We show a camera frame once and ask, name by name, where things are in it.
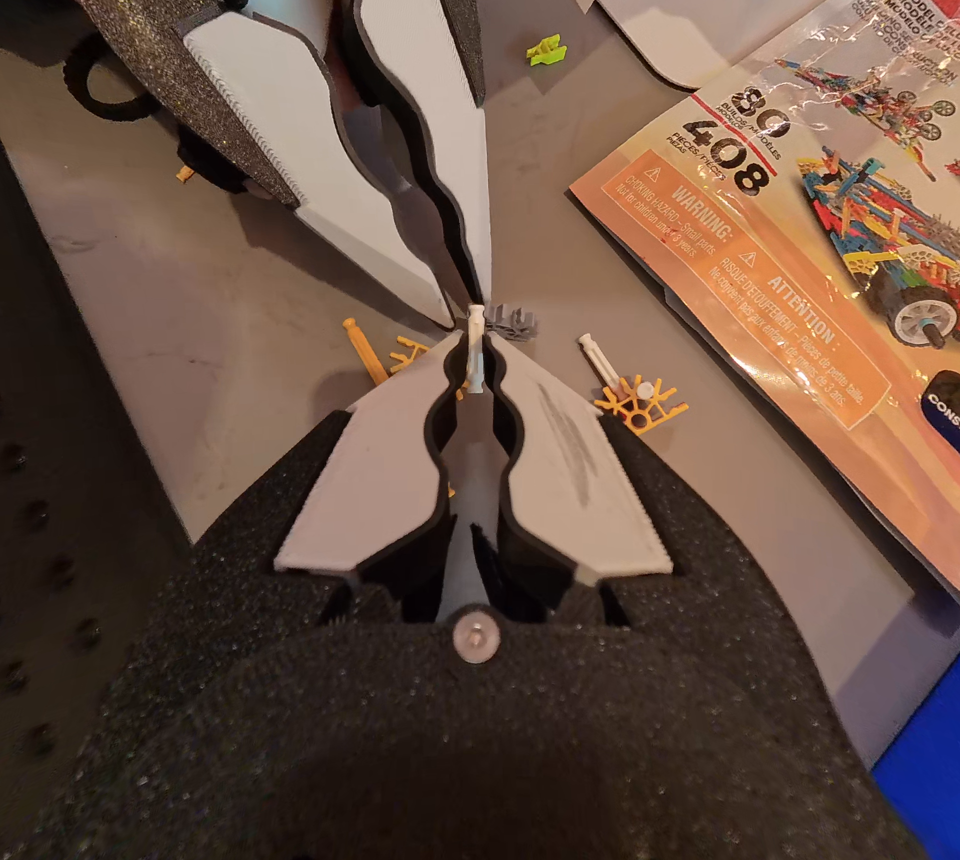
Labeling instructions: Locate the yellow fan connector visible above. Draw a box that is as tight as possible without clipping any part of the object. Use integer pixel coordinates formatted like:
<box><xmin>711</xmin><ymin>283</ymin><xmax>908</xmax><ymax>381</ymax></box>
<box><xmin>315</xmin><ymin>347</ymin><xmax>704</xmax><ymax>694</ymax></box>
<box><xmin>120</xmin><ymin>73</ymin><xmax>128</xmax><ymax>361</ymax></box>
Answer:
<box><xmin>386</xmin><ymin>337</ymin><xmax>432</xmax><ymax>375</ymax></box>
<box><xmin>592</xmin><ymin>374</ymin><xmax>690</xmax><ymax>435</ymax></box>

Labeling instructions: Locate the grey snowflake connector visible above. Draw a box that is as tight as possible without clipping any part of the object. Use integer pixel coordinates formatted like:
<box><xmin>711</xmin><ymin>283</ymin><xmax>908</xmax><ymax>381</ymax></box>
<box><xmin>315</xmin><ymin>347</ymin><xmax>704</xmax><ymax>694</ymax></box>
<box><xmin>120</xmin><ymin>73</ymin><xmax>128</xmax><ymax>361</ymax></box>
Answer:
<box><xmin>483</xmin><ymin>303</ymin><xmax>541</xmax><ymax>343</ymax></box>

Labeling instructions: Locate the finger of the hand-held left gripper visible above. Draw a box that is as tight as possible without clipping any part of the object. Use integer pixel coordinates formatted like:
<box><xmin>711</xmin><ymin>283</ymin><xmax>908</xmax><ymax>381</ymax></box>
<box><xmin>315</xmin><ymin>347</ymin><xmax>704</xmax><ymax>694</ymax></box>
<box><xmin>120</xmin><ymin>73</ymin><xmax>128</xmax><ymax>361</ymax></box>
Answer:
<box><xmin>352</xmin><ymin>0</ymin><xmax>495</xmax><ymax>309</ymax></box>
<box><xmin>183</xmin><ymin>12</ymin><xmax>459</xmax><ymax>332</ymax></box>

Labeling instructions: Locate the black perforated panel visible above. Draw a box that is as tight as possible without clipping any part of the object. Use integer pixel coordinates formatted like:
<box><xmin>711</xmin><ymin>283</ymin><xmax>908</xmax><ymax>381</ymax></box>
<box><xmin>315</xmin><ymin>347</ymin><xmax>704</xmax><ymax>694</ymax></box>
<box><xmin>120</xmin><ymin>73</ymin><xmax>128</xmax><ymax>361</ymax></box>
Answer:
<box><xmin>0</xmin><ymin>143</ymin><xmax>195</xmax><ymax>857</ymax></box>

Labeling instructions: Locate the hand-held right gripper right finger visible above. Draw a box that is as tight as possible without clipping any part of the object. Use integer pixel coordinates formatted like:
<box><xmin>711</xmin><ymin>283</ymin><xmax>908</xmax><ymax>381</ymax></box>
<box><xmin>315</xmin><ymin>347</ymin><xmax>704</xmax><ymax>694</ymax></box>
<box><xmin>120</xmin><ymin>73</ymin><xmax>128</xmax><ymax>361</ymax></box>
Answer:
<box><xmin>486</xmin><ymin>335</ymin><xmax>676</xmax><ymax>589</ymax></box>

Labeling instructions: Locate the orange toy set bag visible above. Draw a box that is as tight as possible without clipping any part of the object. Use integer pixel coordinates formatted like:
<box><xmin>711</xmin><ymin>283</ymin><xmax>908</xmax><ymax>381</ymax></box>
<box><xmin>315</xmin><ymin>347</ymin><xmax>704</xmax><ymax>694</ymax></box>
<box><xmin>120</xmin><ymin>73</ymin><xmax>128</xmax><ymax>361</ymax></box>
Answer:
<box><xmin>566</xmin><ymin>0</ymin><xmax>960</xmax><ymax>602</ymax></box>

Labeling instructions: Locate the long yellow rod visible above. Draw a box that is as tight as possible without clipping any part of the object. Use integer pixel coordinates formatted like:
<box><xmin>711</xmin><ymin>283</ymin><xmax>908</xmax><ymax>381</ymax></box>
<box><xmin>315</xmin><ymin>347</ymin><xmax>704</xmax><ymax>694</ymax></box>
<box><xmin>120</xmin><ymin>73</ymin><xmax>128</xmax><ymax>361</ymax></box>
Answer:
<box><xmin>342</xmin><ymin>317</ymin><xmax>391</xmax><ymax>387</ymax></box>

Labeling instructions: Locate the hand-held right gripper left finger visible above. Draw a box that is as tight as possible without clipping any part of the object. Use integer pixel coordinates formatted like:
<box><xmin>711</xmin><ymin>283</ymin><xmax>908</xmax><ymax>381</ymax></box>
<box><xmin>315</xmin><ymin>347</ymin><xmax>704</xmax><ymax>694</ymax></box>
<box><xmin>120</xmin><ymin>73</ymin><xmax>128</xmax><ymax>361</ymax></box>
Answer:
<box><xmin>272</xmin><ymin>333</ymin><xmax>462</xmax><ymax>576</ymax></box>

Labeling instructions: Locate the blue plastic bin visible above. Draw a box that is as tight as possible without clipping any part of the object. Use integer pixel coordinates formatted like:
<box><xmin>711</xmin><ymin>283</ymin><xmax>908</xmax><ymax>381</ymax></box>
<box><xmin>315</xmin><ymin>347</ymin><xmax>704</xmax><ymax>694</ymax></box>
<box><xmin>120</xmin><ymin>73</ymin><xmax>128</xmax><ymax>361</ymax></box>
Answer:
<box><xmin>872</xmin><ymin>680</ymin><xmax>960</xmax><ymax>860</ymax></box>

